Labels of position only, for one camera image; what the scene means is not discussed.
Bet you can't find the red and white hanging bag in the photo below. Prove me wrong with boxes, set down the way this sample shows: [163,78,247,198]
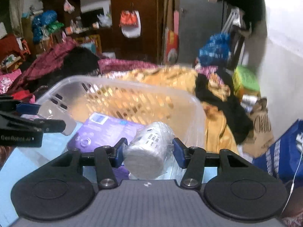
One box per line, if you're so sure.
[119,9,142,38]

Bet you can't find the clear plastic basket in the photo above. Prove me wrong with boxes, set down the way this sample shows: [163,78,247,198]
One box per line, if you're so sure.
[35,75,206,180]

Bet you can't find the yellow framed picture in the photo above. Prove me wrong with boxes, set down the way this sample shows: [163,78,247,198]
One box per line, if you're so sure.
[76,34,102,55]

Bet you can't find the blue tote bag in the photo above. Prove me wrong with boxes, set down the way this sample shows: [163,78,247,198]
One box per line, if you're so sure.
[252,119,303,187]

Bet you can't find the white clothes hangers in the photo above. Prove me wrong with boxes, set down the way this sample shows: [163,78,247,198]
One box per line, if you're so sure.
[221,7,242,32]

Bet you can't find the black fuzzy cloth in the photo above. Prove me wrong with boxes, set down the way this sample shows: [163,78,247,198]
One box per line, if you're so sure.
[35,47,101,93]

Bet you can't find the silver can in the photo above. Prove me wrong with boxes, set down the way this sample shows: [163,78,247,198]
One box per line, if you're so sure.
[241,94,259,107]

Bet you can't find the dark television screen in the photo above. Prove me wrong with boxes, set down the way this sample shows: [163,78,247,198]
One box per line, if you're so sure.
[80,8,105,26]

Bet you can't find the pink board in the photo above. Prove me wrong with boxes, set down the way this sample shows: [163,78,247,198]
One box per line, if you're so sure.
[173,11,180,32]

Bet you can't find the maroon plaid cloth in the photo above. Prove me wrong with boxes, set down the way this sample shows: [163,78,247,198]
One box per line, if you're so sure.
[7,38,78,95]

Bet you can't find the white cotton roll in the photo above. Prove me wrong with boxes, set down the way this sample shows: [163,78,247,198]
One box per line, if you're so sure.
[123,122,176,178]

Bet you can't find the grey door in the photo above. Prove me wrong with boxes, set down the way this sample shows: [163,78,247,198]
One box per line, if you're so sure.
[179,0,224,64]

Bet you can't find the green box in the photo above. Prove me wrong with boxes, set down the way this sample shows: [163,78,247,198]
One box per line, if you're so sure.
[233,66,260,100]

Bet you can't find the yellow patterned blanket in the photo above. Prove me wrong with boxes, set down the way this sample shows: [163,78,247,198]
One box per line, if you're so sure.
[104,65,239,154]

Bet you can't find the dark wooden wardrobe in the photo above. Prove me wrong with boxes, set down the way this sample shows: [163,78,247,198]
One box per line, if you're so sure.
[43,0,166,64]

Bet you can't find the blue plastic bag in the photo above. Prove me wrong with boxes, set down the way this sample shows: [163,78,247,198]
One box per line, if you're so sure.
[198,33,233,68]

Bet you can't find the red stool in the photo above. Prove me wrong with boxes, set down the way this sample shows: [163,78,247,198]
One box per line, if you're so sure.
[21,39,31,55]

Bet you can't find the white plastic bag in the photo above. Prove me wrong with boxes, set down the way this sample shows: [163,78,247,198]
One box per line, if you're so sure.
[98,14,112,27]

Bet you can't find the brown paper bag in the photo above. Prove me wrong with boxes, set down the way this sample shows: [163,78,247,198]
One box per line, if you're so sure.
[243,97,275,158]

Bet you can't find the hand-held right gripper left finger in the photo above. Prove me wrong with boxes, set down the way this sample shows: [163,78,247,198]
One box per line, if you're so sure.
[51,137,128,190]

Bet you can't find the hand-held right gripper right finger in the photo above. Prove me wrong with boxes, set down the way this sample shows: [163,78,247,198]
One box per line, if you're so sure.
[172,138,252,190]

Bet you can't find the patterned curtain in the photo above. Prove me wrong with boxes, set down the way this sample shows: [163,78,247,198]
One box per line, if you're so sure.
[8,0,25,37]

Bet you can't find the purple packet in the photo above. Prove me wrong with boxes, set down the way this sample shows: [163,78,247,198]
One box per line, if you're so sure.
[67,112,146,180]

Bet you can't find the small cluttered wooden table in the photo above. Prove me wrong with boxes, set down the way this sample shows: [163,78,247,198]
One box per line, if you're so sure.
[0,54,23,72]

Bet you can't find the white cable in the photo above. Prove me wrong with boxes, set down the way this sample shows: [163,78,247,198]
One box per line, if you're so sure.
[279,144,303,218]

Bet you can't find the cluster of small bottles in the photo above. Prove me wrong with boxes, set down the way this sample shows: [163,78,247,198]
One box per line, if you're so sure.
[65,19,100,35]

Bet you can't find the red printed bag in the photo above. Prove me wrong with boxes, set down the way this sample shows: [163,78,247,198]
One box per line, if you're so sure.
[165,28,179,65]

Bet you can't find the red cloth covered furniture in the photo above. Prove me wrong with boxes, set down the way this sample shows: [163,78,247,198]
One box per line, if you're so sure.
[0,34,24,62]

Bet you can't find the pink patterned blanket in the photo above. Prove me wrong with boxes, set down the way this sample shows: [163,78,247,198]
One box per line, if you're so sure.
[98,58,157,75]

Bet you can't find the green plastic bag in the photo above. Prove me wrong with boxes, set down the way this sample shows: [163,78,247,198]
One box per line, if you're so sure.
[47,21,65,35]

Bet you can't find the black hanging garment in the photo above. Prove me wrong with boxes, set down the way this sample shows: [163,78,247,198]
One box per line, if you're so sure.
[218,0,264,33]

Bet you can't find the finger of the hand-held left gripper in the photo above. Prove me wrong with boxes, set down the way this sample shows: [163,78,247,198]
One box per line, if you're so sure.
[0,112,66,136]
[0,95,41,117]

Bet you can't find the white bag with pink contents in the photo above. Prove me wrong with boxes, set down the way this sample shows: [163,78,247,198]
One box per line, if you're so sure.
[63,0,75,13]

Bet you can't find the dark folded chair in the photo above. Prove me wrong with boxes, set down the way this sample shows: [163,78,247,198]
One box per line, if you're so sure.
[228,26,245,70]

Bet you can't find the pile of blue plastic bags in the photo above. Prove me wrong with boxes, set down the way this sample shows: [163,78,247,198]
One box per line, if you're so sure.
[32,10,58,44]

